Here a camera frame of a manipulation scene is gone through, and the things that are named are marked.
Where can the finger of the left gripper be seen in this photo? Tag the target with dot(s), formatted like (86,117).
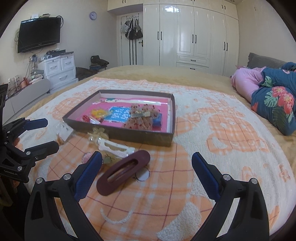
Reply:
(32,123)
(39,150)

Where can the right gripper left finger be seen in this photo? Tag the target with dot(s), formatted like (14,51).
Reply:
(43,221)

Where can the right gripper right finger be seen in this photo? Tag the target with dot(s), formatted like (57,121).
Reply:
(250,220)

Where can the pink fuzzy hair clip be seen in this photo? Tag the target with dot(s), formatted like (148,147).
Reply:
(86,157)

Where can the clear yellowish flower clip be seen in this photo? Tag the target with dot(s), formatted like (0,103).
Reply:
(97,133)

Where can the yellow hair ties bag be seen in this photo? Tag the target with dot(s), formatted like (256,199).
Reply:
(100,114)

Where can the white claw hair clip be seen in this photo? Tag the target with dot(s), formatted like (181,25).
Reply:
(118,150)

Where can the maroon oval hair clip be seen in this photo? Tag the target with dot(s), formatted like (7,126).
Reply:
(120,172)

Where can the sheer dotted bow clip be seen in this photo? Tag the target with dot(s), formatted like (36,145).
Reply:
(142,117)

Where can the blue square hair clip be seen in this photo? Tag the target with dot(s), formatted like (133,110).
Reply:
(157,121)

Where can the white plastic drawer cabinet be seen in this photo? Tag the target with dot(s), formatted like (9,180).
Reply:
(60,71)

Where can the dark bag on floor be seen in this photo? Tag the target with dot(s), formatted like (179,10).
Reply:
(82,73)

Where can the dark clothes pile on stool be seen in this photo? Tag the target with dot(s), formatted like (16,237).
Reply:
(97,63)

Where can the orange white patterned blanket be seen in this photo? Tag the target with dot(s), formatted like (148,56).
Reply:
(165,200)

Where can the blue floral quilt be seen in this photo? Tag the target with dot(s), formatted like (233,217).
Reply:
(275,98)

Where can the brown cardboard tray box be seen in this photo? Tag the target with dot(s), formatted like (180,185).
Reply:
(123,134)

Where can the white room door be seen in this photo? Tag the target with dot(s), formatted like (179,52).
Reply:
(129,52)

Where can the tan bed cover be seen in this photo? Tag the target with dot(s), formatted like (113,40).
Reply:
(166,75)

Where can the bags hanging on door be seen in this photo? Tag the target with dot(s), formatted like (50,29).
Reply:
(131,29)

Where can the white built-in wardrobe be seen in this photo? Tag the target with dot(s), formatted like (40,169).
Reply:
(196,35)

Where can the black wall television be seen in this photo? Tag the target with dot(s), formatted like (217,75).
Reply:
(38,33)

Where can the purple wall clock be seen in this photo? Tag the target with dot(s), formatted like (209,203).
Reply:
(93,15)

